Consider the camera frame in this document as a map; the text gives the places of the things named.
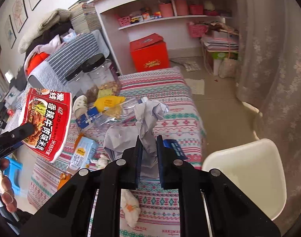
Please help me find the white paper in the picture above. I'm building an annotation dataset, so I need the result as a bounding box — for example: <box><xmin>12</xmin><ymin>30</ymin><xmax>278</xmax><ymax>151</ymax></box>
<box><xmin>103</xmin><ymin>100</ymin><xmax>169</xmax><ymax>179</ymax></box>

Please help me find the light blue milk carton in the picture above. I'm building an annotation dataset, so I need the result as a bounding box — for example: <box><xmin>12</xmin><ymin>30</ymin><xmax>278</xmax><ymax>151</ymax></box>
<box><xmin>66</xmin><ymin>134</ymin><xmax>98</xmax><ymax>175</ymax></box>

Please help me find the red instant noodle bowl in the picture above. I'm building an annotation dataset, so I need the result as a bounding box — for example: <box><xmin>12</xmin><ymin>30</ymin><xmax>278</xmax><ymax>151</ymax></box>
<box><xmin>19</xmin><ymin>88</ymin><xmax>72</xmax><ymax>163</ymax></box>

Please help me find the yellow snack wrapper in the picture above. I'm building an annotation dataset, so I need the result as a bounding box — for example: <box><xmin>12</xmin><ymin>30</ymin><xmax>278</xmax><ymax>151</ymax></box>
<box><xmin>94</xmin><ymin>95</ymin><xmax>126</xmax><ymax>112</ymax></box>

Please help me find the white plastic trash bin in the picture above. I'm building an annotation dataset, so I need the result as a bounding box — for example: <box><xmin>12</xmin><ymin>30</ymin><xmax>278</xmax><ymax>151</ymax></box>
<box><xmin>202</xmin><ymin>139</ymin><xmax>287</xmax><ymax>220</ymax></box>

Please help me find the person's left hand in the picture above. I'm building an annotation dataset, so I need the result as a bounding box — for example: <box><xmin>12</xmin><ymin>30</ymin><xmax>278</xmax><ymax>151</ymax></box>
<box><xmin>0</xmin><ymin>158</ymin><xmax>17</xmax><ymax>213</ymax></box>

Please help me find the dark blue small box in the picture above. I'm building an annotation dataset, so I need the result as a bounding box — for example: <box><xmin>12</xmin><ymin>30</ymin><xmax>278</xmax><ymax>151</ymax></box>
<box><xmin>163</xmin><ymin>139</ymin><xmax>188</xmax><ymax>160</ymax></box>

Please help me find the blue plastic stool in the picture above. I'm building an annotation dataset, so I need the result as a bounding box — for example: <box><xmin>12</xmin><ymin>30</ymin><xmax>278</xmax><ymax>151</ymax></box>
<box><xmin>4</xmin><ymin>157</ymin><xmax>23</xmax><ymax>195</ymax></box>

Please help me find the floral crumpled tissue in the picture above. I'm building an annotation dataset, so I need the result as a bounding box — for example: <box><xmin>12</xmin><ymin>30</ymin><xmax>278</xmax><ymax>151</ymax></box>
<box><xmin>120</xmin><ymin>189</ymin><xmax>141</xmax><ymax>228</ymax></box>

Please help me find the patterned striped tablecloth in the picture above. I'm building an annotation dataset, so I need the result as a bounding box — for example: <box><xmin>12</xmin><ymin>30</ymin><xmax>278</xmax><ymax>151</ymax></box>
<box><xmin>23</xmin><ymin>67</ymin><xmax>204</xmax><ymax>236</ymax></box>

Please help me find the blue biscuit wrapper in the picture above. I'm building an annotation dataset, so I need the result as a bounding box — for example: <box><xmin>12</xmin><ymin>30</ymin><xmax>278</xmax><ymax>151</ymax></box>
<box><xmin>75</xmin><ymin>106</ymin><xmax>101</xmax><ymax>133</ymax></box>

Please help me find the orange snack wrapper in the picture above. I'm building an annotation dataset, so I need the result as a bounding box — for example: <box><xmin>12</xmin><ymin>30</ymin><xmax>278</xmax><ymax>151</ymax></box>
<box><xmin>57</xmin><ymin>173</ymin><xmax>72</xmax><ymax>190</ymax></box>

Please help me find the white floral paper cup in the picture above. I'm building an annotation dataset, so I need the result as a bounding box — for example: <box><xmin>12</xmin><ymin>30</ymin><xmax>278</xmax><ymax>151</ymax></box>
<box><xmin>73</xmin><ymin>95</ymin><xmax>88</xmax><ymax>118</ymax></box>

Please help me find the orange cushion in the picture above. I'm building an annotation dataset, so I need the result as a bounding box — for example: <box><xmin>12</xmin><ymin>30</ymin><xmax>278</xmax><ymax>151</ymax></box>
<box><xmin>26</xmin><ymin>52</ymin><xmax>50</xmax><ymax>75</ymax></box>

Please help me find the almond jar black lid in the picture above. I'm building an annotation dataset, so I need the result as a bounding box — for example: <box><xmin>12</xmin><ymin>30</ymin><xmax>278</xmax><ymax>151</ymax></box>
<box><xmin>65</xmin><ymin>67</ymin><xmax>99</xmax><ymax>104</ymax></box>

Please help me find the red gift box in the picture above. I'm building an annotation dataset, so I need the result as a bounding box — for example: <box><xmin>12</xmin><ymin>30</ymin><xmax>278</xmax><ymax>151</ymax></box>
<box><xmin>129</xmin><ymin>33</ymin><xmax>170</xmax><ymax>72</ymax></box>

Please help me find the cashew jar black lid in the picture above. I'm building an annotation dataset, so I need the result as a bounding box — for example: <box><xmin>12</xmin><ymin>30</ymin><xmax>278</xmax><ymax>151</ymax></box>
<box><xmin>81</xmin><ymin>53</ymin><xmax>123</xmax><ymax>98</ymax></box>

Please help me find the grey sofa with quilt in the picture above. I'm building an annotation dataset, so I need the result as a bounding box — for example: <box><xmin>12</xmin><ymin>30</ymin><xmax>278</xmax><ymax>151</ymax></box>
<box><xmin>18</xmin><ymin>9</ymin><xmax>110</xmax><ymax>92</ymax></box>

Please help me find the stack of papers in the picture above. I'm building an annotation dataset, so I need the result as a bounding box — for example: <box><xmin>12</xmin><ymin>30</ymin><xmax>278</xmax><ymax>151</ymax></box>
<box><xmin>201</xmin><ymin>22</ymin><xmax>239</xmax><ymax>53</ymax></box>

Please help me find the white pink bookshelf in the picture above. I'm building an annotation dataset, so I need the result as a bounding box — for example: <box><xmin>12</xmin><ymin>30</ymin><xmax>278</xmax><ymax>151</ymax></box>
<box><xmin>89</xmin><ymin>0</ymin><xmax>237</xmax><ymax>74</ymax></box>

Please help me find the lace floral curtain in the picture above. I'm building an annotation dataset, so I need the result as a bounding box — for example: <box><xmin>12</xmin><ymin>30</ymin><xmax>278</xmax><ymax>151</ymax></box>
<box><xmin>236</xmin><ymin>0</ymin><xmax>301</xmax><ymax>233</ymax></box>

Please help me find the stack of books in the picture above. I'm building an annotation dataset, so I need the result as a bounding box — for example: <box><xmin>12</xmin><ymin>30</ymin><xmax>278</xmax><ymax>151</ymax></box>
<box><xmin>68</xmin><ymin>0</ymin><xmax>102</xmax><ymax>34</ymax></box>

